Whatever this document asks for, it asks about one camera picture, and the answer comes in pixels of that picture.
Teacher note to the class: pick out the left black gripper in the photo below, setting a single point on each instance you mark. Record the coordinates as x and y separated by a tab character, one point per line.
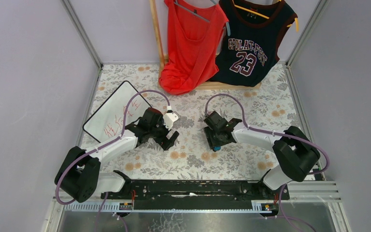
164	137

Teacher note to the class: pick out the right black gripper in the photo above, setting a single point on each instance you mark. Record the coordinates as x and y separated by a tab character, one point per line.
215	139

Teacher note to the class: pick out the white board black frame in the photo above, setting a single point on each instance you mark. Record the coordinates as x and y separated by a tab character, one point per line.
107	121

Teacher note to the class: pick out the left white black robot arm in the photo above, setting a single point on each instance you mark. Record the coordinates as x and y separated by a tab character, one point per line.
79	175

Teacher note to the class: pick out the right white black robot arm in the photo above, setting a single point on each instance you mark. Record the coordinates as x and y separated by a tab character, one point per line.
295	153

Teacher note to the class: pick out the floral table cloth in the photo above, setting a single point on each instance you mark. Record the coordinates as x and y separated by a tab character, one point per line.
270	107

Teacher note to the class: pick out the wooden clothes rack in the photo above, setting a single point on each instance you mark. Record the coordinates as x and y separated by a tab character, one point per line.
163	59

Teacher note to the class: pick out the black number 23 jersey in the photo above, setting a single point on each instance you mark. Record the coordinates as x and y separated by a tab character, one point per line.
251	51

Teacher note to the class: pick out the red tank top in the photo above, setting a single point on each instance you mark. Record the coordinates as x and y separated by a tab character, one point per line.
192	46

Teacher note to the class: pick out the grey clothes hanger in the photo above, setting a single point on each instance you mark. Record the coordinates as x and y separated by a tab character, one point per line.
227	26

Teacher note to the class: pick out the yellow clothes hanger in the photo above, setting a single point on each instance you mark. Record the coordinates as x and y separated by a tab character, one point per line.
296	21

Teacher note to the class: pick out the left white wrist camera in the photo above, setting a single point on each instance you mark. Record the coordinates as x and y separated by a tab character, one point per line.
169	118

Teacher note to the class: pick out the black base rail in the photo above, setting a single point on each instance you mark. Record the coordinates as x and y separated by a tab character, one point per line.
197	191

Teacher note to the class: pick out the white slotted cable duct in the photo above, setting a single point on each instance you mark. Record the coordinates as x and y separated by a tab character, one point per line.
175	207

